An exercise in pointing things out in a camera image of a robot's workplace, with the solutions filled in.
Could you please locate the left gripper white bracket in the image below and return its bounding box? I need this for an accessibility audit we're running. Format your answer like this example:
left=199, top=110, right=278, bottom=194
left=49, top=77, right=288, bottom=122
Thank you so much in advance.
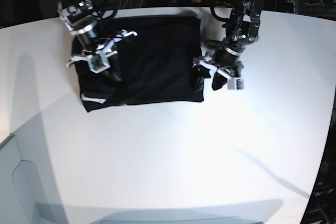
left=191, top=55, right=244, bottom=92

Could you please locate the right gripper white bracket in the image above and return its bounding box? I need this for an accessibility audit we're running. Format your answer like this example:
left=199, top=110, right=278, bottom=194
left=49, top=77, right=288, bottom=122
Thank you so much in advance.
left=66, top=30, right=138, bottom=82

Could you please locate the black T-shirt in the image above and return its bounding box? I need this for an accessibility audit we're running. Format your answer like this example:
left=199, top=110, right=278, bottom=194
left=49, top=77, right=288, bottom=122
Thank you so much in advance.
left=75, top=15, right=204, bottom=112

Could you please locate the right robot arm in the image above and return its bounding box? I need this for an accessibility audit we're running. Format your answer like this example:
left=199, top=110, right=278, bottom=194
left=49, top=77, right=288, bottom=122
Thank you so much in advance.
left=57, top=0, right=137, bottom=82

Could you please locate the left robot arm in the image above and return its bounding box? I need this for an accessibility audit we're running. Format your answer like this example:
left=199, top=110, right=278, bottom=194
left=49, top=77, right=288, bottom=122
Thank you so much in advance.
left=194, top=0, right=265, bottom=90

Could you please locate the black equipment box with lettering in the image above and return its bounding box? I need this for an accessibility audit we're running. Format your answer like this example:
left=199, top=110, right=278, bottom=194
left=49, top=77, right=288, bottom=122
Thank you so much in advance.
left=304, top=140, right=336, bottom=224

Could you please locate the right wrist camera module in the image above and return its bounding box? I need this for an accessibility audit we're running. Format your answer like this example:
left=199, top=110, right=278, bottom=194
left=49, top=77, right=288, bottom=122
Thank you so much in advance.
left=87, top=55, right=110, bottom=73

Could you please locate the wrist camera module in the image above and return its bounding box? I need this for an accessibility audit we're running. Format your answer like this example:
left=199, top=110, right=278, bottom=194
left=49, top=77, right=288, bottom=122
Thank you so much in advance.
left=227, top=77, right=244, bottom=90
left=87, top=55, right=110, bottom=73

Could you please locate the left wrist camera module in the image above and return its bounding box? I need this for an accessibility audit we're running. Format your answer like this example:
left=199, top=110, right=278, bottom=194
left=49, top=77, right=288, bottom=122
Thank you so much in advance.
left=227, top=77, right=244, bottom=90

